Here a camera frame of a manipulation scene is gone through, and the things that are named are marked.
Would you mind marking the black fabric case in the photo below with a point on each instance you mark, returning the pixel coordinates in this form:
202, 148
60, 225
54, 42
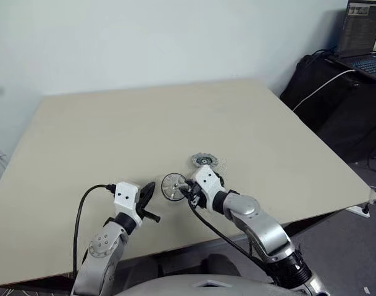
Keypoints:
329, 114

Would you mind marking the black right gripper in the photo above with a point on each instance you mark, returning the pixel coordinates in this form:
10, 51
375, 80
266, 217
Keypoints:
195, 195

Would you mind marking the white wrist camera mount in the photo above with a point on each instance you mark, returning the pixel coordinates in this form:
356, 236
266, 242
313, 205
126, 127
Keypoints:
124, 194
206, 182

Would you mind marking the grey robot torso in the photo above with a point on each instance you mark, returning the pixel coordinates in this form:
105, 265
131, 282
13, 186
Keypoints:
175, 286

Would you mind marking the grey round toothed motor part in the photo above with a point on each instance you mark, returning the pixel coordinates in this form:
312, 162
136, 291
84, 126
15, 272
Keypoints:
203, 160

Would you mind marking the black open laptop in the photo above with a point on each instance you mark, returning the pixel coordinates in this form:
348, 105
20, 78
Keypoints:
360, 31

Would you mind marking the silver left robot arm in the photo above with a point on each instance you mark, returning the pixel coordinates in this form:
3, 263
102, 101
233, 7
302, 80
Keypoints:
98, 246

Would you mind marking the white power strip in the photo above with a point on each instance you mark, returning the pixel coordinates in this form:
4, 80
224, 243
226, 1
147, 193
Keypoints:
357, 211

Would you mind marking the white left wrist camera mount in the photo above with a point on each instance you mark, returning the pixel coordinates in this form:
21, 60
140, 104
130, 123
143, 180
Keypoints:
124, 194

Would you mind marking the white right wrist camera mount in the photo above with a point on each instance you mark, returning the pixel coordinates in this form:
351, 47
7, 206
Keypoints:
206, 182

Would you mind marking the clear table corner guard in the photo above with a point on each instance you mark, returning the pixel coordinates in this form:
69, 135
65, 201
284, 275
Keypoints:
374, 196

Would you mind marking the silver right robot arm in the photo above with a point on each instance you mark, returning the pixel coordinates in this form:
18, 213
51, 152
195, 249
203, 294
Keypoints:
268, 231

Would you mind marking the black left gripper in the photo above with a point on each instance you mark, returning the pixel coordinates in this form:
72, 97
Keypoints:
142, 202

